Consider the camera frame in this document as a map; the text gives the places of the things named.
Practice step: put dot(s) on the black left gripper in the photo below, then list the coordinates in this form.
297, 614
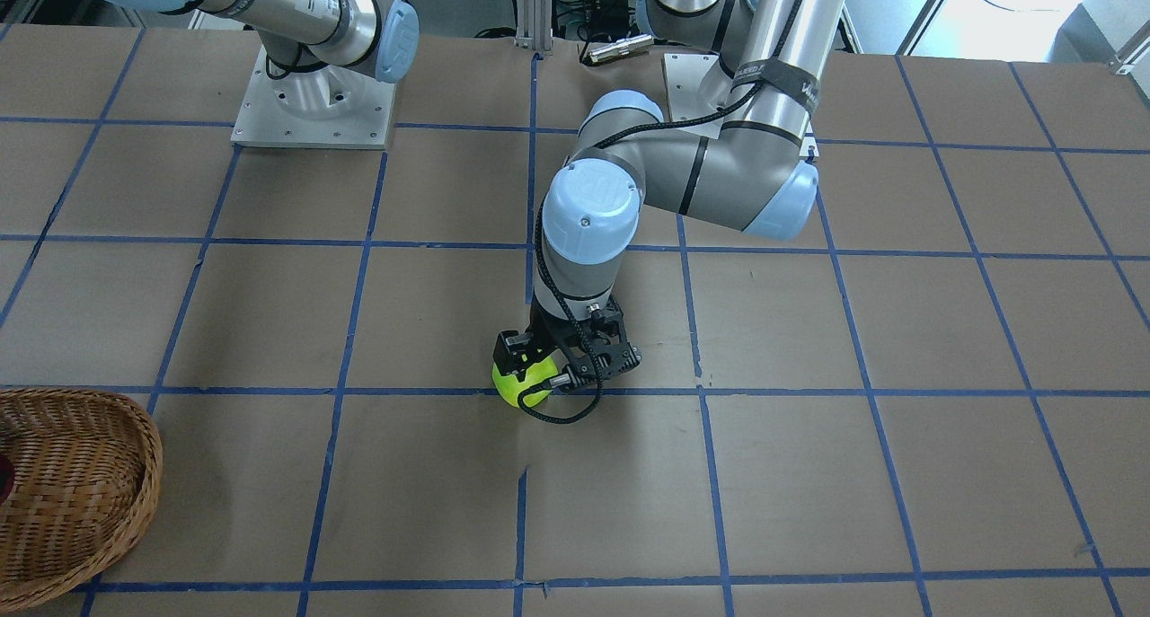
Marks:
544, 328

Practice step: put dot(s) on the green apple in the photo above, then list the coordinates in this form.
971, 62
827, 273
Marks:
509, 386

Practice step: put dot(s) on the dark red apple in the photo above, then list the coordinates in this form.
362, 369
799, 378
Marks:
8, 478

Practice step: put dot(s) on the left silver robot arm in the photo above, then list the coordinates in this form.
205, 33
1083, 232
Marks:
738, 164

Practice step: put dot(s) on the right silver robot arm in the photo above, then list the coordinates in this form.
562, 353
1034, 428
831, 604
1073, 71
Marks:
377, 38

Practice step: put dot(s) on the woven wicker basket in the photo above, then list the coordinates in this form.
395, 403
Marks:
89, 475

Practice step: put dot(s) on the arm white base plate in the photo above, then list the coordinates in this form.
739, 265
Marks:
696, 86
331, 108

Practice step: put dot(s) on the aluminium frame post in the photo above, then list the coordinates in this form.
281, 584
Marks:
533, 26

